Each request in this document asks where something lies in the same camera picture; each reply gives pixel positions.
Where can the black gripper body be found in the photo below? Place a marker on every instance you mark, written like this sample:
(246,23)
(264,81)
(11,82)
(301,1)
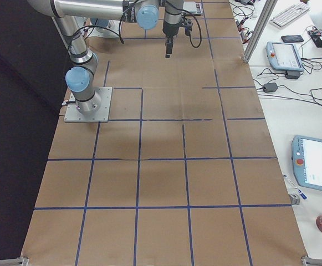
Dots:
(169,30)

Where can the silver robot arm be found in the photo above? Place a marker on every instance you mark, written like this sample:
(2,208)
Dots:
(130,60)

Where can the silver kitchen scale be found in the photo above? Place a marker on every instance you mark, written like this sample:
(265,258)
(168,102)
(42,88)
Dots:
(193,7)

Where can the black power adapter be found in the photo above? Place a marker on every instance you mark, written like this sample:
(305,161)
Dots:
(270,87)

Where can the far teach pendant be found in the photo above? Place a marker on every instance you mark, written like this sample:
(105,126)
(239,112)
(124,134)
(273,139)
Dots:
(284,56)

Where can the teach pendant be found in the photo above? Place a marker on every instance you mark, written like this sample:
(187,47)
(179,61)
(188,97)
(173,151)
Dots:
(284,56)
(307,161)

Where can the white keyboard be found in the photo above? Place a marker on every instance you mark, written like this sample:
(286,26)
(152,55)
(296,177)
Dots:
(289,15)

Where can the brown paper table cover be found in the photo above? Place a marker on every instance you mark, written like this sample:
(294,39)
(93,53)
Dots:
(204,190)

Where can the black smartphone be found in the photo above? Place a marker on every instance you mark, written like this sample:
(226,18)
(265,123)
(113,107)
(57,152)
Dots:
(292,38)

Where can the near teach pendant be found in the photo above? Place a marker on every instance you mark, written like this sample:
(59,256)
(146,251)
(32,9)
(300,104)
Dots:
(307,161)

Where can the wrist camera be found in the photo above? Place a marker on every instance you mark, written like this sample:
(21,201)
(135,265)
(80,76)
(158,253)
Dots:
(187,25)

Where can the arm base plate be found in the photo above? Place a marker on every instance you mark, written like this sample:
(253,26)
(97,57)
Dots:
(95,110)
(104,28)

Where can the aluminium frame post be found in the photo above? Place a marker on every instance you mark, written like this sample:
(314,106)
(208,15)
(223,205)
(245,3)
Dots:
(259,28)

